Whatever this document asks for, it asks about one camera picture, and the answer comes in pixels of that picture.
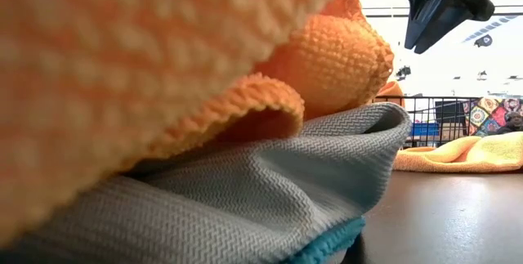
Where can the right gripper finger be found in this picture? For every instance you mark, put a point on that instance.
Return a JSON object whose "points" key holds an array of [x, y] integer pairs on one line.
{"points": [[417, 19], [443, 19]]}

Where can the orange microfiber towel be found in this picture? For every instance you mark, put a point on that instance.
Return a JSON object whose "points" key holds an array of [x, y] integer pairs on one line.
{"points": [[392, 90], [470, 153], [122, 72]]}

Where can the grey-blue microfiber towel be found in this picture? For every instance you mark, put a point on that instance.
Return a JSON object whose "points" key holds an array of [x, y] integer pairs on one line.
{"points": [[245, 198]]}

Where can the black ceiling fixture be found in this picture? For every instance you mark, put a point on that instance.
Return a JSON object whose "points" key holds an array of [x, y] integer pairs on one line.
{"points": [[403, 72], [484, 41]]}

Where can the black monitor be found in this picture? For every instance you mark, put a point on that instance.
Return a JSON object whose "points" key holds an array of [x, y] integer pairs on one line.
{"points": [[449, 110]]}

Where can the colourful patchwork quilt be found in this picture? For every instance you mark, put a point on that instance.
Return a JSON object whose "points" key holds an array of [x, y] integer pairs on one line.
{"points": [[490, 114]]}

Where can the blue box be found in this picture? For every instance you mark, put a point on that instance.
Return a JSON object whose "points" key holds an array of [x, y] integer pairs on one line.
{"points": [[425, 129]]}

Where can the cardboard box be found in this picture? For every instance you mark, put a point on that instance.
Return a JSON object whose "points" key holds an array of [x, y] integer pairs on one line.
{"points": [[451, 131]]}

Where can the person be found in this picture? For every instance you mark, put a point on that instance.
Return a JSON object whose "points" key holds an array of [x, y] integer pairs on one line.
{"points": [[512, 124]]}

